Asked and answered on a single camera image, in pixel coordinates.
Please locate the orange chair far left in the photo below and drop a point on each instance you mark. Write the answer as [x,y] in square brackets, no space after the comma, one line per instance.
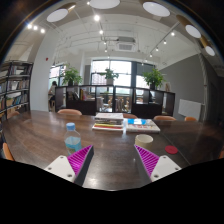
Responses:
[69,111]

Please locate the orange chair rightmost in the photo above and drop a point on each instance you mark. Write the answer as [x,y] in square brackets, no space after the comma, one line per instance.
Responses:
[190,119]

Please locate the white board on wall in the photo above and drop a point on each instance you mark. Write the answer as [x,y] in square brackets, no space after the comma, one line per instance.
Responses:
[190,109]

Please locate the clear plastic water bottle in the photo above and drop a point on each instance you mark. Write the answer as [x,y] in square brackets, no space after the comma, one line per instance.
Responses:
[72,139]

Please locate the potted green plant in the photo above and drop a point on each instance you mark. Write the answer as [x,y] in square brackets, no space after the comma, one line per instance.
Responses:
[154,78]
[71,76]
[110,76]

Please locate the orange chair near left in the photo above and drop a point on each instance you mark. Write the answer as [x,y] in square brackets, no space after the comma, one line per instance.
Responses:
[7,152]

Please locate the red round coaster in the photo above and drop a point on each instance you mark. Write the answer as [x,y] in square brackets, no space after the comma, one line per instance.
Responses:
[171,149]

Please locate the seated person in background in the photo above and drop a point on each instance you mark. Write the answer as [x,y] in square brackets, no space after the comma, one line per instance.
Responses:
[51,92]

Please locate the white blue book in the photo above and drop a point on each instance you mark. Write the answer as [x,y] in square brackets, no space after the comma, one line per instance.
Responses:
[141,125]

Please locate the left potted green plant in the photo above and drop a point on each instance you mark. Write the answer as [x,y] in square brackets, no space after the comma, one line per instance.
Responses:
[71,76]

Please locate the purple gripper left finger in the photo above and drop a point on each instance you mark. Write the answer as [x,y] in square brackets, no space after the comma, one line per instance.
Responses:
[74,167]

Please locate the tall bookshelf with books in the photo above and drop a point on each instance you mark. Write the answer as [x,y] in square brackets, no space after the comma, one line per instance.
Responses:
[15,77]

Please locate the orange chair behind books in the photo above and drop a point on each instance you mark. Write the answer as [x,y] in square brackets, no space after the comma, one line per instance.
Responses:
[131,116]

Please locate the right potted green plant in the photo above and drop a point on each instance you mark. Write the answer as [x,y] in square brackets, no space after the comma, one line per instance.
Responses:
[154,78]

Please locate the ceiling air conditioner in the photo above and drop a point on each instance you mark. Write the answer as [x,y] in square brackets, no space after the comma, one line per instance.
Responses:
[125,46]

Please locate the cream ceramic cup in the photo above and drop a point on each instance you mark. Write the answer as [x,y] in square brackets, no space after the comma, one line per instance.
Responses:
[144,141]

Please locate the dark low shelf unit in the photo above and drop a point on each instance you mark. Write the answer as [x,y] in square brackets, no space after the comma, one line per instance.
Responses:
[91,99]

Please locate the middle potted green plant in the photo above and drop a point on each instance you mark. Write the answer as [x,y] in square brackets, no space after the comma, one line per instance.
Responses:
[110,76]

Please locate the orange chair far right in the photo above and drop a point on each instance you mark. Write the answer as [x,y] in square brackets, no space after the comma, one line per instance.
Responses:
[166,118]

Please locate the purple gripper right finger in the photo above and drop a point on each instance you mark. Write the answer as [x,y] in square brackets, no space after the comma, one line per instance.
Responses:
[153,167]

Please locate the stack of books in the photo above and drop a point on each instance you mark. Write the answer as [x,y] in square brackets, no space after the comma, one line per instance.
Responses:
[108,121]

